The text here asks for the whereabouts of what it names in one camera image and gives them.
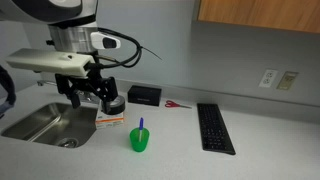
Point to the green plastic cup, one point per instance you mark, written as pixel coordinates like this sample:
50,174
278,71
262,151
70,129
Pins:
139,141

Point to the stainless steel sink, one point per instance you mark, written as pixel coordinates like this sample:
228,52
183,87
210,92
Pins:
50,125

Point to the wooden wall cabinet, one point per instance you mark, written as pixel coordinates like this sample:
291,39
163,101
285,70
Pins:
260,13

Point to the orange and white box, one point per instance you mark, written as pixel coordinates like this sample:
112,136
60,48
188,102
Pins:
110,121

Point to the black duct tape roll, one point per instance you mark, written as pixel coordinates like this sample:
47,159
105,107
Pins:
120,104

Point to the black rectangular box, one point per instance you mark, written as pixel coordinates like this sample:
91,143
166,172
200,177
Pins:
144,95

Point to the blue pen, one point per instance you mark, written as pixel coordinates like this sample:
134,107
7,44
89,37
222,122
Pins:
141,125

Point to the white wall power outlet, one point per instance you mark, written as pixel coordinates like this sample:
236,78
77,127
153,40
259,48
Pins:
268,78

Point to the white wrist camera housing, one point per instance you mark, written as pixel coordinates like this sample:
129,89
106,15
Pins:
50,62

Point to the beige wall plate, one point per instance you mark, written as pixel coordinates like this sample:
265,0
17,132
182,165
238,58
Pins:
287,80

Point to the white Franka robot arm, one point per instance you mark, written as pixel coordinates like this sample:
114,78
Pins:
40,11

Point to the black computer keyboard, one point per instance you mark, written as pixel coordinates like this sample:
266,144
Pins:
214,128

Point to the dark blue fabric object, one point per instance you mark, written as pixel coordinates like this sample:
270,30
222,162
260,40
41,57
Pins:
7,90

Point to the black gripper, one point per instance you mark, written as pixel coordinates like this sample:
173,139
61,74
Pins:
87,83

